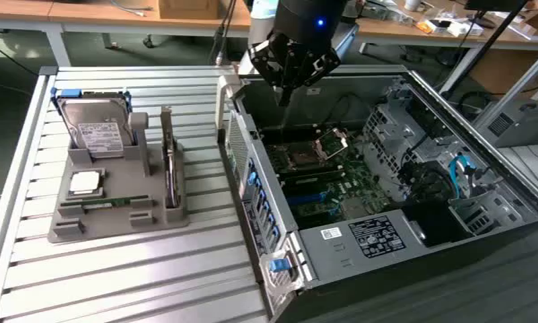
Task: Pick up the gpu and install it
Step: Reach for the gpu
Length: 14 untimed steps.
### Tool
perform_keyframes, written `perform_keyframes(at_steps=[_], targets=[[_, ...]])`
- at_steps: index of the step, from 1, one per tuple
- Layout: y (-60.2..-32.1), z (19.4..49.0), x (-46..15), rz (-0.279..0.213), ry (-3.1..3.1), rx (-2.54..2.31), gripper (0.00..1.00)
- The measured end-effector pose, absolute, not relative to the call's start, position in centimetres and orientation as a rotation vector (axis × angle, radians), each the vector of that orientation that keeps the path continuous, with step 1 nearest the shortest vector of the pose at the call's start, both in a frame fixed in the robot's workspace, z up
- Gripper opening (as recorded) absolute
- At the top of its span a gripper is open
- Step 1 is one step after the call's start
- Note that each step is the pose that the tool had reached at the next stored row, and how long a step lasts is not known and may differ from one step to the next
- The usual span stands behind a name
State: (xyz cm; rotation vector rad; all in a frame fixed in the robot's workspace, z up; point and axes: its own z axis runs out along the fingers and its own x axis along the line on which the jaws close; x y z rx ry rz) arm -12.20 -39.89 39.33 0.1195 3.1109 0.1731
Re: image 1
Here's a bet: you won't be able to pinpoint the metal socket cover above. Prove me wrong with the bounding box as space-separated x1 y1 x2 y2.
316 127 351 159

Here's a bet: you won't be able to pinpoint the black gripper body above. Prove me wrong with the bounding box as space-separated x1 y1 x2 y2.
273 0 347 50

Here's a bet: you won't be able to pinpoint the small white box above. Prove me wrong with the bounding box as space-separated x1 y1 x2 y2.
448 22 485 38

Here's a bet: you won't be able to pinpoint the black monitor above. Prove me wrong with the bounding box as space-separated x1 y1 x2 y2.
464 0 529 30

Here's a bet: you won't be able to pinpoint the grey parts rack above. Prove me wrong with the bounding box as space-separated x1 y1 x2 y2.
48 112 192 244

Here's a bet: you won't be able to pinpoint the brown cardboard box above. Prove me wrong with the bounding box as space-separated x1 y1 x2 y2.
159 0 221 20

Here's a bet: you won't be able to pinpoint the RAM stick with black chips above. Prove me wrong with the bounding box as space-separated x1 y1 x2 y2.
281 174 348 190

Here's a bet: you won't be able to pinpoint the silver metal device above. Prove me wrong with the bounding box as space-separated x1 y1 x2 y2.
361 0 402 21

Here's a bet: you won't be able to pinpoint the coiled black cable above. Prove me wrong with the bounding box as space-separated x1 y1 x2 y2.
457 90 493 114

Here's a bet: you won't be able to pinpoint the wooden desk grey legs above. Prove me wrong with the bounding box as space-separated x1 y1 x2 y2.
0 0 252 67
353 0 538 98

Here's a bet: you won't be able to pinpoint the graphics card with silver bracket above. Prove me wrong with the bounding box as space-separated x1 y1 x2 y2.
160 106 185 208

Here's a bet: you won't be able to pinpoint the black looped wire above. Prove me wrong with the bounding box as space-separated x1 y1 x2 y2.
328 93 375 131

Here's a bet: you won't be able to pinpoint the black wire bundle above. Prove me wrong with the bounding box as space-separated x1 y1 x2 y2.
397 157 454 203

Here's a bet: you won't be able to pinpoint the green motherboard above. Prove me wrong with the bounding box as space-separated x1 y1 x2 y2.
263 127 397 227

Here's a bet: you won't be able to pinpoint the silver chipset heat sink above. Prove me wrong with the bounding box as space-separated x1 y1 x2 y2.
340 198 372 219

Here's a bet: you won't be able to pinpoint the white cable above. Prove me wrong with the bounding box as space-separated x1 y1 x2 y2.
109 0 156 17

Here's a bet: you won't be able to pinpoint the silver CPU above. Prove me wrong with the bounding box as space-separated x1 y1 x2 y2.
68 170 105 196

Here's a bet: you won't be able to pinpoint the green RAM stick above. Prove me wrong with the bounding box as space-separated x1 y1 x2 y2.
61 196 149 209

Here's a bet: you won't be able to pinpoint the aluminium frame profile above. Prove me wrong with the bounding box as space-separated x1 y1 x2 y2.
470 56 538 129

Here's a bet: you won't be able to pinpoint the grey equipment box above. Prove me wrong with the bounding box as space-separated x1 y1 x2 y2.
486 100 538 149

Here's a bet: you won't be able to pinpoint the open grey PC case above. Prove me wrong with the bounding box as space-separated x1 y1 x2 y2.
216 65 538 323

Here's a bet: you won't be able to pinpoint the grey metal disk bay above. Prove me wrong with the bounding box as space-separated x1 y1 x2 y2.
361 83 461 182

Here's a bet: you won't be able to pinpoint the CPU socket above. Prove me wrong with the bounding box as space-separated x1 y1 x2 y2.
285 143 329 168

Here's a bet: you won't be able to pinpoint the metal slat table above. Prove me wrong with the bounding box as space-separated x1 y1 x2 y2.
0 65 412 323

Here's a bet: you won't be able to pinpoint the orange white box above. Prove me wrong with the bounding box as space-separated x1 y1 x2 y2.
417 18 454 34

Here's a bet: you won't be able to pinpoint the blue disk wire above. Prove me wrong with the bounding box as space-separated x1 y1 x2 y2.
446 151 477 200

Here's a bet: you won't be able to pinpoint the hard disk with blue carrier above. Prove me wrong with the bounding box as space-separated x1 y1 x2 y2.
51 86 139 159

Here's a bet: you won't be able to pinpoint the grey power supply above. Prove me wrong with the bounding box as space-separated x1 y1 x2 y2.
299 211 428 291

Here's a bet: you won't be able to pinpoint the blue case latch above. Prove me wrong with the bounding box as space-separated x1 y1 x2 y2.
268 258 292 274

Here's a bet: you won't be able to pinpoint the black stand pole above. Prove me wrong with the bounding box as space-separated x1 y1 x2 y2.
438 0 534 98

